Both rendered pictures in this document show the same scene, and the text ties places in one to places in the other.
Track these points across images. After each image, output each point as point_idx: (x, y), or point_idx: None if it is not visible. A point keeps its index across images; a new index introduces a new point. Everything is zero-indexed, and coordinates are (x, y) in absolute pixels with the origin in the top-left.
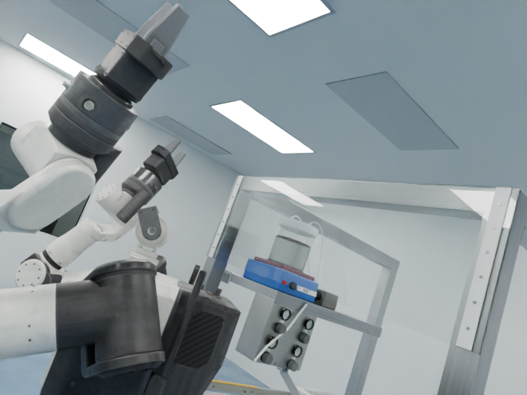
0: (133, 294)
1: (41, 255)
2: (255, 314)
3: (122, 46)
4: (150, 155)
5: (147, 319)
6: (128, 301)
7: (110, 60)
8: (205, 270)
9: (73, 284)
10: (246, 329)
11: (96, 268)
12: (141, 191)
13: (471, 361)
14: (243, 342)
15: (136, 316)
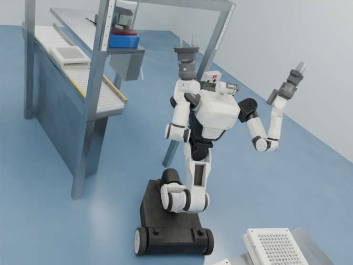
0: None
1: (185, 129)
2: (134, 63)
3: (301, 79)
4: (194, 54)
5: None
6: None
7: (297, 82)
8: (100, 59)
9: (257, 114)
10: (130, 71)
11: (256, 109)
12: (196, 74)
13: (216, 50)
14: (129, 75)
15: None
